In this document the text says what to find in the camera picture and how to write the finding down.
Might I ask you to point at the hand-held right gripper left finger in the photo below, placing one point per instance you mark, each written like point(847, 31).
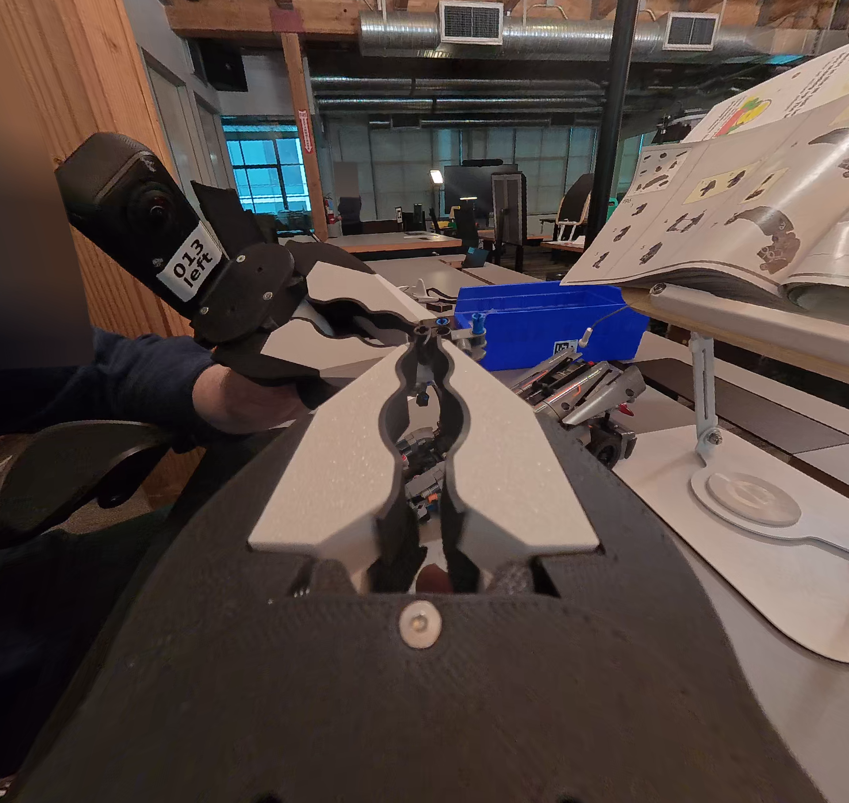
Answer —
point(318, 484)

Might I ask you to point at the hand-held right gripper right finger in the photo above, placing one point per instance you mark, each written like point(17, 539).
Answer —
point(530, 484)

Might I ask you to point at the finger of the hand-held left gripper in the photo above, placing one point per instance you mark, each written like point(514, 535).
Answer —
point(312, 352)
point(358, 289)

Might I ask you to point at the grey lego car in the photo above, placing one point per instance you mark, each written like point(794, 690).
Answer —
point(583, 392)

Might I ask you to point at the small grey lego subassembly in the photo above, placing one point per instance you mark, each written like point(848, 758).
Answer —
point(476, 329)

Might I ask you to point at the person's left forearm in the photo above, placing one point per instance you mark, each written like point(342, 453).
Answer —
point(152, 365)

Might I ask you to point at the person's left hand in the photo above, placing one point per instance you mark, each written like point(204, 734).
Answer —
point(245, 405)

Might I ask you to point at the wooden background desk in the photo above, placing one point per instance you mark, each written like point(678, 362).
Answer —
point(398, 240)

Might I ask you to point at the red fire extinguisher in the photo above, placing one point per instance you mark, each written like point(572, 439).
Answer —
point(327, 209)

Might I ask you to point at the open laptop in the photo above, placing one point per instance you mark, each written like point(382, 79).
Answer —
point(476, 257)

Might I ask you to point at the paned glass window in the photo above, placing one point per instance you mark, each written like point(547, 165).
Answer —
point(268, 169)

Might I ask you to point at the black flat screen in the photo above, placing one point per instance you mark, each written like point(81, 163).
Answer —
point(474, 186)

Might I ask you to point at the tall black cabinet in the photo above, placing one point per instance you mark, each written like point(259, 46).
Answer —
point(509, 219)

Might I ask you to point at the blue plastic bin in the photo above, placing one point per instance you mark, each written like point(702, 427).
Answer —
point(550, 319)

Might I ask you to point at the thick wooden pillar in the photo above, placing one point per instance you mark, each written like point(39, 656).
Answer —
point(79, 20)

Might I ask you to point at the wooden back chair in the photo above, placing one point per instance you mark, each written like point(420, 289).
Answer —
point(574, 209)

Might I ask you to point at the white book stand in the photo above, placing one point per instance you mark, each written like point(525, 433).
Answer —
point(763, 504)

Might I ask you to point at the person's body in dark clothing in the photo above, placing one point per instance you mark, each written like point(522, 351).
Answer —
point(66, 617)

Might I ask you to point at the white air vent grille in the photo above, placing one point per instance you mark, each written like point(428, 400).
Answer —
point(471, 21)
point(691, 31)

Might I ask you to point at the black vertical pole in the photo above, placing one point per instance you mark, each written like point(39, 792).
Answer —
point(617, 86)

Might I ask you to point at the instruction booklet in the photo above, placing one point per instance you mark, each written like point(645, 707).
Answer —
point(729, 186)

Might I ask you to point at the thin wooden post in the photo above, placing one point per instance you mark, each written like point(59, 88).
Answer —
point(305, 140)

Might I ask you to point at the black wall speaker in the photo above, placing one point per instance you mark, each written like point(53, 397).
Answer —
point(222, 65)

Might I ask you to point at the silver ventilation duct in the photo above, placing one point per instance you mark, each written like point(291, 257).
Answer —
point(564, 37)

